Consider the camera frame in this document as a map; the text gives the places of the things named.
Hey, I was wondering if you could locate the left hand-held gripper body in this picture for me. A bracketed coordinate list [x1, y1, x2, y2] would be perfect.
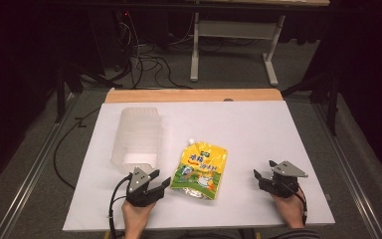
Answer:
[125, 166, 166, 208]

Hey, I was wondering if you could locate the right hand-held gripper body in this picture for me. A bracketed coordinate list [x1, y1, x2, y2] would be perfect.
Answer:
[258, 160, 309, 199]

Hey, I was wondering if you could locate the yellow spouted sauce pouch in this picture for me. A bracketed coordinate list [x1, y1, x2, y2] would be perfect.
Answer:
[170, 137, 229, 201]

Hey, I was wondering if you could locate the translucent plastic container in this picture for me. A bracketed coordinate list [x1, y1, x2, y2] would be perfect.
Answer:
[109, 106, 164, 175]

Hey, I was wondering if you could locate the person's left hand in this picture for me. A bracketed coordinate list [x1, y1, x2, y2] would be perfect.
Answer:
[120, 198, 157, 233]

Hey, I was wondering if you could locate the person's right hand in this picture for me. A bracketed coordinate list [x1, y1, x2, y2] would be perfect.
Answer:
[271, 188, 308, 230]

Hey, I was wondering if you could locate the white board on table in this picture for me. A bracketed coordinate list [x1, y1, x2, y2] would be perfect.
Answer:
[62, 100, 336, 233]

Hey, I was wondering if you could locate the black metal stand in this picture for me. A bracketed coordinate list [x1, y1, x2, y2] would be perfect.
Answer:
[281, 71, 340, 137]
[54, 59, 84, 124]

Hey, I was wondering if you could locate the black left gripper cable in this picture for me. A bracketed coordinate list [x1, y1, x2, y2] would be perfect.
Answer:
[107, 174, 132, 239]

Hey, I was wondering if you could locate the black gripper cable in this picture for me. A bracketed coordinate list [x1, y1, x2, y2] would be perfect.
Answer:
[286, 184, 309, 227]
[107, 174, 132, 239]

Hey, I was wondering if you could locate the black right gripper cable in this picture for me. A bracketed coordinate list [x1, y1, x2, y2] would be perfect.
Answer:
[286, 184, 309, 227]

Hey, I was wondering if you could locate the aluminium floor rail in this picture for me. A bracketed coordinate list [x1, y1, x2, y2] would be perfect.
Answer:
[0, 93, 81, 239]
[312, 103, 382, 239]

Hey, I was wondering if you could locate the black floor cable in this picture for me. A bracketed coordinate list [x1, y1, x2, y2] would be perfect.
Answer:
[53, 107, 101, 191]

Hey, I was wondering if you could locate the tangle of floor cables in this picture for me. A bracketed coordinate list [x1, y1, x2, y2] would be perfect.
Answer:
[113, 11, 193, 91]

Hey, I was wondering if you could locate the white metal desk frame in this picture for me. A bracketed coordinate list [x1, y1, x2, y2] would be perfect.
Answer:
[189, 12, 287, 88]

